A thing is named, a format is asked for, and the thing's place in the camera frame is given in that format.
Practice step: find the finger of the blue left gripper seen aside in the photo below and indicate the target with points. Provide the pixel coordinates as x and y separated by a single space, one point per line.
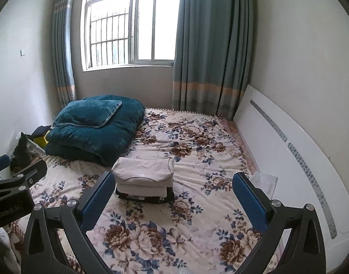
5 161

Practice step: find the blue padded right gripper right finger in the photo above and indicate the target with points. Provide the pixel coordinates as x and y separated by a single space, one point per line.
304 251

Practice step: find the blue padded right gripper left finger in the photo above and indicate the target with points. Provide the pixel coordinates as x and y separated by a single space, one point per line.
42 249

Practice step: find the beige long-sleeve shirt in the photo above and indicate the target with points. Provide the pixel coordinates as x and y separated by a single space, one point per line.
150 173

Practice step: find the dark clothes pile at bedside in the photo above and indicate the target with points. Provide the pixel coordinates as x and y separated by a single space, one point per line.
21 157

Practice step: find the yellow box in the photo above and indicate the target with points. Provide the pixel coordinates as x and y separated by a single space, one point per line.
41 140

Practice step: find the white cloth by headboard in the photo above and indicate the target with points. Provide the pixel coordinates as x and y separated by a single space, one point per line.
266 182

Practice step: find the folded teal velvet quilt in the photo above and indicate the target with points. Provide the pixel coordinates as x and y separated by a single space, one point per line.
104 145

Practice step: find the floral bed blanket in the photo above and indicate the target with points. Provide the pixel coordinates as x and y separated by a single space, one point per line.
203 227

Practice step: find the teal velvet pillow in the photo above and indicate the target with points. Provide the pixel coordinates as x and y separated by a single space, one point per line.
87 113

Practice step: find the white headboard panel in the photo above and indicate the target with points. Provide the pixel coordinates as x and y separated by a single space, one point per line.
280 147

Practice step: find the left teal curtain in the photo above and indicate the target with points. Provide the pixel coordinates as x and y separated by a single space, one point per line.
62 54

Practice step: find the teal curtain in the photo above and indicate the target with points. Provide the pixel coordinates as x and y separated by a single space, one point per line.
214 43
62 54

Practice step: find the window with metal bars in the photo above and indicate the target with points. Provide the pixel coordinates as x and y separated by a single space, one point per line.
119 33

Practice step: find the right teal curtain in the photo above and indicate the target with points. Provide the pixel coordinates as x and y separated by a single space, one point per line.
214 43

